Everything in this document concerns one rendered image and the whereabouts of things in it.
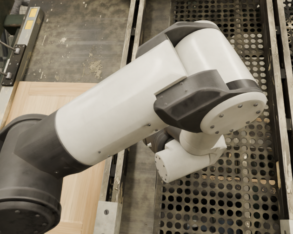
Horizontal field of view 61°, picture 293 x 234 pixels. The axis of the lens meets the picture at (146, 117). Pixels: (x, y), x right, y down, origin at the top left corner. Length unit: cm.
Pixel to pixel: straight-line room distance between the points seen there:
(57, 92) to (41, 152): 74
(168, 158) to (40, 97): 71
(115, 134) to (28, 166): 12
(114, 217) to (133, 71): 58
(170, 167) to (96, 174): 43
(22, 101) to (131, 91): 87
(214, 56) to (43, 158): 23
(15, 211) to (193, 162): 33
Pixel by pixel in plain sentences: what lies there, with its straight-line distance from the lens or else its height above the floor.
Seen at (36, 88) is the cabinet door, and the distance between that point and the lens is 111.
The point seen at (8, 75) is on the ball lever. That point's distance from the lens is 116.
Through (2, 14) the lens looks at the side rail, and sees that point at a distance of 154.
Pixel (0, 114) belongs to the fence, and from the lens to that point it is 111.
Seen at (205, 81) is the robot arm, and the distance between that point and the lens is 26.
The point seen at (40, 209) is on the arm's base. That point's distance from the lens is 33.
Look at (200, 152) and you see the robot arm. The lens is 45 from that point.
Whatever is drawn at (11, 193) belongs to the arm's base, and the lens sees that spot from 32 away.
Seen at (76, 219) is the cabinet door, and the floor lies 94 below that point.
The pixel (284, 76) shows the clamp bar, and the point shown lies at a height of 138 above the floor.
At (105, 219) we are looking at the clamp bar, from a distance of 81.
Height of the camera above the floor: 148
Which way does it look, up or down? 16 degrees down
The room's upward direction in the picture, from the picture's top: straight up
